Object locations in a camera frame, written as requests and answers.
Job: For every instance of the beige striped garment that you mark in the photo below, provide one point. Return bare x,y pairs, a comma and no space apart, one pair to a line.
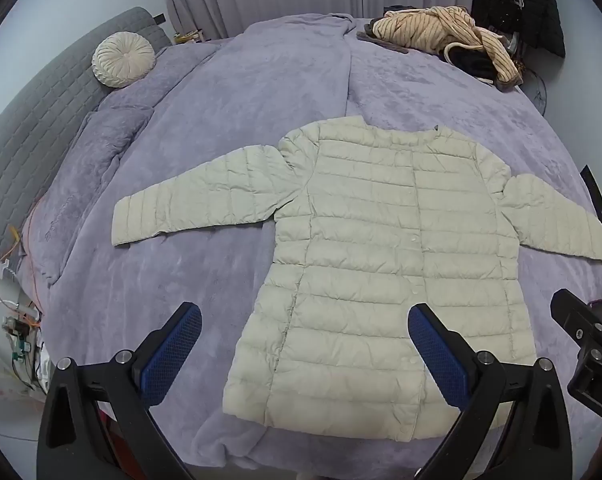
421,30

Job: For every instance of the black wall strip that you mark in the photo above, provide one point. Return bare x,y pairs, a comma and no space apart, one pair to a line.
597,200

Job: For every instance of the purple plush blanket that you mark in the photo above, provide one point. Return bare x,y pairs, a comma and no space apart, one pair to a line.
231,110

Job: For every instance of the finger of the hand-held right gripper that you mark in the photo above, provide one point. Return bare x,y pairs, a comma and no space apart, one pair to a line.
576,315

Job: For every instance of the cream quilted puffer jacket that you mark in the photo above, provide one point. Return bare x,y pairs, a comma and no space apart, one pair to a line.
381,260

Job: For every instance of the grey quilted headboard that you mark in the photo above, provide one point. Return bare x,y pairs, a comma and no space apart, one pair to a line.
31,135

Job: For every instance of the purple pillow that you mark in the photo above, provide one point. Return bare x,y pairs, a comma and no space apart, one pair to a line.
96,170

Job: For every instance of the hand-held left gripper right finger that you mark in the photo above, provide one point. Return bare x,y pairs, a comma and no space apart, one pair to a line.
438,355

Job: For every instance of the round cream pleated pillow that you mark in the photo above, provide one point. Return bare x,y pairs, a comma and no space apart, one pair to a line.
123,60

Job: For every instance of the yellow bedside items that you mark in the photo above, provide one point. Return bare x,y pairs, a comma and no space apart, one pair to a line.
187,36

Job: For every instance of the black hanging coat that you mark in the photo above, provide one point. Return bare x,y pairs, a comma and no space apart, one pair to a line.
536,5

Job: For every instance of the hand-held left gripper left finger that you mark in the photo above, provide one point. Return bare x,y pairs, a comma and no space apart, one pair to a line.
173,355

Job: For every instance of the black garment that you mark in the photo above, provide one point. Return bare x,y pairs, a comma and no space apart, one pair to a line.
473,62

